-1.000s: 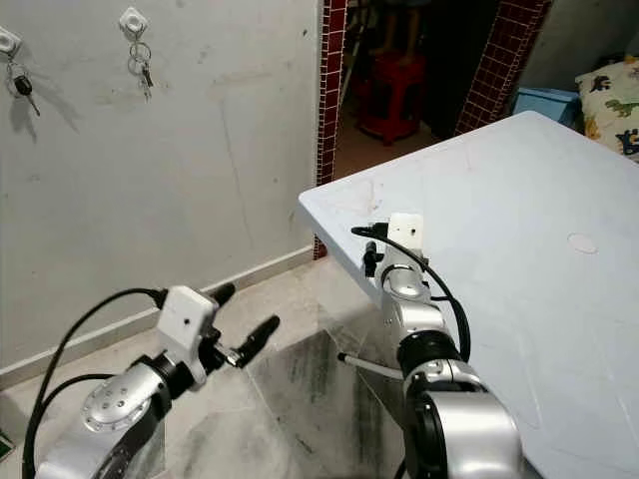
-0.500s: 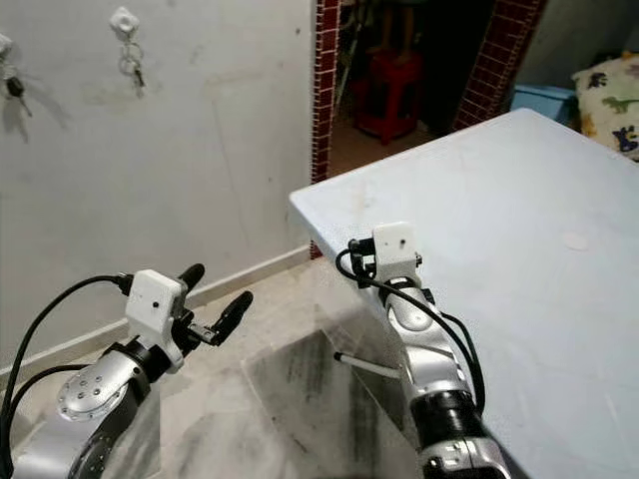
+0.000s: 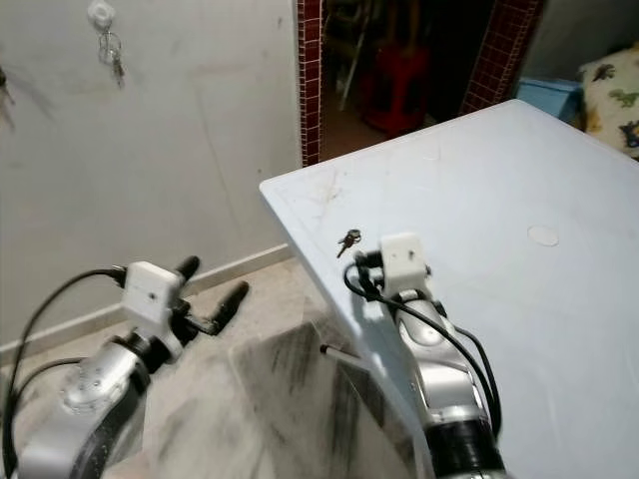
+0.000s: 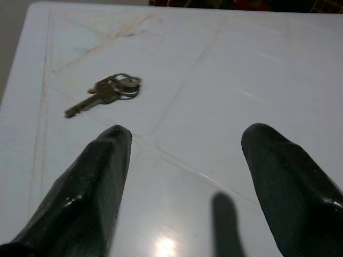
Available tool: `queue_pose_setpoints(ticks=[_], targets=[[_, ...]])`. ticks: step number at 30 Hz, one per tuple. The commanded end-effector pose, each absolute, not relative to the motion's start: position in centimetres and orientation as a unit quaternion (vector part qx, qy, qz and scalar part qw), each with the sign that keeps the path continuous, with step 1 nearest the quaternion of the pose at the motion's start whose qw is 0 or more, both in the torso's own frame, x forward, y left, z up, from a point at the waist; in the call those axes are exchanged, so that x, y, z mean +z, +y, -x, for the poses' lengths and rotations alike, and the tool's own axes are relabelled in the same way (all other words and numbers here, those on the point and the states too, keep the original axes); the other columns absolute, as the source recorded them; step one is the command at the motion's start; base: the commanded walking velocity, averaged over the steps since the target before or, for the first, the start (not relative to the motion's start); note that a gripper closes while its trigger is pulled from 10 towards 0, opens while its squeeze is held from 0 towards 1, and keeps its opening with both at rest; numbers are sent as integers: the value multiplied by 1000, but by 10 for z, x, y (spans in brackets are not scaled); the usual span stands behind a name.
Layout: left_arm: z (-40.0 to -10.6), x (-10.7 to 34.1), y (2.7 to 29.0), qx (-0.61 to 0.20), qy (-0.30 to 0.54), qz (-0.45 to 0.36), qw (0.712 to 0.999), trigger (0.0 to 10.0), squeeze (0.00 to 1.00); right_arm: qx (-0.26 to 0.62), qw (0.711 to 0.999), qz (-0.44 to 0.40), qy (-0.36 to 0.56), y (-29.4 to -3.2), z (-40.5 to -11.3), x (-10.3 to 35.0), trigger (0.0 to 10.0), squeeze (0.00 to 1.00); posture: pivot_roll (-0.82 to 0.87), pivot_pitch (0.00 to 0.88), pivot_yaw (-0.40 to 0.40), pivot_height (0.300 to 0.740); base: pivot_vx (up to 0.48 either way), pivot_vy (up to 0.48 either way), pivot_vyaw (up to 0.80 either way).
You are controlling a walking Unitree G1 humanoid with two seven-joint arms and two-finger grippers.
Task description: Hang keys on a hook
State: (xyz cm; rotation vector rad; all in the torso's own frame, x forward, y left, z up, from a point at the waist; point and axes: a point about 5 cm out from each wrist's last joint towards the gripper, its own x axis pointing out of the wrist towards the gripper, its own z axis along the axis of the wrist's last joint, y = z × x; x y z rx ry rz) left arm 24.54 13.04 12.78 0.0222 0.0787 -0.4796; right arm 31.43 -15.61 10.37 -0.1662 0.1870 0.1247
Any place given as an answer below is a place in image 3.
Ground small dark key bunch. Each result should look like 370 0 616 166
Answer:
336 229 362 259

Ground white table leg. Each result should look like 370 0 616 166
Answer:
318 342 372 372

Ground white plastic table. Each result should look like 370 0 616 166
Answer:
260 98 639 479

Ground round white table cap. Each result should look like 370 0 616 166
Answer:
527 225 560 247

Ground red plastic stool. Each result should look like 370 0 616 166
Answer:
362 45 435 136

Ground blue plastic container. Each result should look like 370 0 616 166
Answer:
517 77 585 126

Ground dinosaur print pillow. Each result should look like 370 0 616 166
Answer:
577 45 639 161

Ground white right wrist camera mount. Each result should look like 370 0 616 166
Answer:
379 233 432 300

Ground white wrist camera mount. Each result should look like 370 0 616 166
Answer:
379 233 432 300
125 261 186 352

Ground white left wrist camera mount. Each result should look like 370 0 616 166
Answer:
125 261 186 352

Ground white chair frame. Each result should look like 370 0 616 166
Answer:
327 0 370 111

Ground silver keys on ring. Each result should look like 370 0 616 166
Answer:
98 30 127 83

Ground white wall hook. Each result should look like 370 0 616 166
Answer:
87 0 117 31

